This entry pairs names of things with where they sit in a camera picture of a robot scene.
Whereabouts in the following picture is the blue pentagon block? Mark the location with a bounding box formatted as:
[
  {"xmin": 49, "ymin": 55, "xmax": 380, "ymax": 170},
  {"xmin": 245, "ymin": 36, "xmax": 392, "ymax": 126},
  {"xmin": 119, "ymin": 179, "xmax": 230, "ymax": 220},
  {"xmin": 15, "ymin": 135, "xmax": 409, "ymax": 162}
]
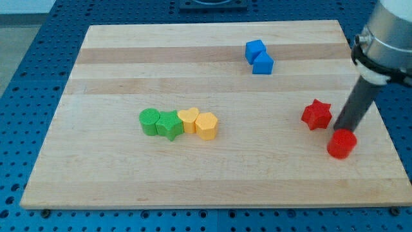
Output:
[{"xmin": 252, "ymin": 52, "xmax": 275, "ymax": 75}]

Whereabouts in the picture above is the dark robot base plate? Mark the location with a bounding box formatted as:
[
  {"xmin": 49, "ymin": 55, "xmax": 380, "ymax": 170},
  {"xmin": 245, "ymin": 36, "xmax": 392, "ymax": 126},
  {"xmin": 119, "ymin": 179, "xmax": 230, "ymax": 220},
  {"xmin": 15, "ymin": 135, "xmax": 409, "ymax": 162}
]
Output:
[{"xmin": 179, "ymin": 0, "xmax": 248, "ymax": 12}]

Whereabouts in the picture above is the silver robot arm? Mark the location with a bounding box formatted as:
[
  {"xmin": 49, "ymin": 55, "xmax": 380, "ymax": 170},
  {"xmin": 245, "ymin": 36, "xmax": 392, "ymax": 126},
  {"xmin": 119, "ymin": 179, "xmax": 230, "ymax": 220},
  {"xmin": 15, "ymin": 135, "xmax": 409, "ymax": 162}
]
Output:
[{"xmin": 351, "ymin": 0, "xmax": 411, "ymax": 86}]

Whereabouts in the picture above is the red cylinder block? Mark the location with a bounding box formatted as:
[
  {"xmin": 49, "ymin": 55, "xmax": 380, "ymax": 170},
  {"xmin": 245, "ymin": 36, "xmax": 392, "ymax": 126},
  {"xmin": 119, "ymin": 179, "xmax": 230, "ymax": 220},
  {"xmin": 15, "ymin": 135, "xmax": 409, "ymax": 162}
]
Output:
[{"xmin": 326, "ymin": 129, "xmax": 357, "ymax": 159}]

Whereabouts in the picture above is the yellow heart block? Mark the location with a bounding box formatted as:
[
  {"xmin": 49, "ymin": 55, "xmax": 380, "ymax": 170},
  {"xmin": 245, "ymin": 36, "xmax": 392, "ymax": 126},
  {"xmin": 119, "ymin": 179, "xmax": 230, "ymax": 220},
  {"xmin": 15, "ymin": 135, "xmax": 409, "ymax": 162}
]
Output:
[{"xmin": 178, "ymin": 108, "xmax": 200, "ymax": 134}]

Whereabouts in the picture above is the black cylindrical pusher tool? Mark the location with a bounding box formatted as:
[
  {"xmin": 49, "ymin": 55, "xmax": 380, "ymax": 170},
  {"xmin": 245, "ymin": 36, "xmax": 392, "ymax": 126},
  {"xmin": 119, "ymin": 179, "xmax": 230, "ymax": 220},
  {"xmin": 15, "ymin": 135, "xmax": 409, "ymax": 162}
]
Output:
[{"xmin": 333, "ymin": 76, "xmax": 387, "ymax": 132}]

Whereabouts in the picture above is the blue cube block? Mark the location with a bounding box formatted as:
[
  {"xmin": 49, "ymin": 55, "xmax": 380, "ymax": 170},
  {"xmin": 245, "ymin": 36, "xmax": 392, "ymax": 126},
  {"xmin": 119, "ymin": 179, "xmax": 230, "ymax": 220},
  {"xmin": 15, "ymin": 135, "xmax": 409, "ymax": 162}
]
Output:
[{"xmin": 245, "ymin": 39, "xmax": 267, "ymax": 64}]

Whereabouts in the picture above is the green cylinder block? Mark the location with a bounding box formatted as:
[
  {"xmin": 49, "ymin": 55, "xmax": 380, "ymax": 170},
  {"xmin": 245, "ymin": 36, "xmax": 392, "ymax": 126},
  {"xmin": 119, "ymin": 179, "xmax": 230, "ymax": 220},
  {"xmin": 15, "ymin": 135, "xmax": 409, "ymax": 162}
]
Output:
[{"xmin": 139, "ymin": 108, "xmax": 160, "ymax": 136}]

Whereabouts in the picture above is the yellow hexagon block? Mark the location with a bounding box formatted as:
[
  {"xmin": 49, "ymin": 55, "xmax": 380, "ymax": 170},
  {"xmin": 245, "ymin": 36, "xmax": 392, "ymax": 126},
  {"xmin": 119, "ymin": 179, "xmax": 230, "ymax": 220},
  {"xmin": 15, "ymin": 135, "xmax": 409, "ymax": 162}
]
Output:
[{"xmin": 196, "ymin": 112, "xmax": 218, "ymax": 140}]

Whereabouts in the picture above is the red star block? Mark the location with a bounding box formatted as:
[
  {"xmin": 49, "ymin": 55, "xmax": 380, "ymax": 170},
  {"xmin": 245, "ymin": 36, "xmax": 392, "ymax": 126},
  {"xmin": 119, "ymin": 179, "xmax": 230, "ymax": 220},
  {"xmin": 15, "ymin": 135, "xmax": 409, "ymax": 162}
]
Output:
[{"xmin": 301, "ymin": 99, "xmax": 332, "ymax": 130}]

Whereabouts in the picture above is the green star block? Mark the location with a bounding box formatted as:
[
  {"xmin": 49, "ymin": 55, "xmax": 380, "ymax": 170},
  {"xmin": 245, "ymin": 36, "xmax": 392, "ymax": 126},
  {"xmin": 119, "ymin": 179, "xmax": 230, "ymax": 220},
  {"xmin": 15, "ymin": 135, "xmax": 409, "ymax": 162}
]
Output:
[{"xmin": 155, "ymin": 110, "xmax": 184, "ymax": 142}]

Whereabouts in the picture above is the wooden board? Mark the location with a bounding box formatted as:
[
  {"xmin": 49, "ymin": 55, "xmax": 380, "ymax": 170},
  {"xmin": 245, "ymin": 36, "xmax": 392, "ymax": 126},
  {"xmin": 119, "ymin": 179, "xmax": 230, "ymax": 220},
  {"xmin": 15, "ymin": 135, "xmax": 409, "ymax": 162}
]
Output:
[{"xmin": 20, "ymin": 21, "xmax": 411, "ymax": 209}]

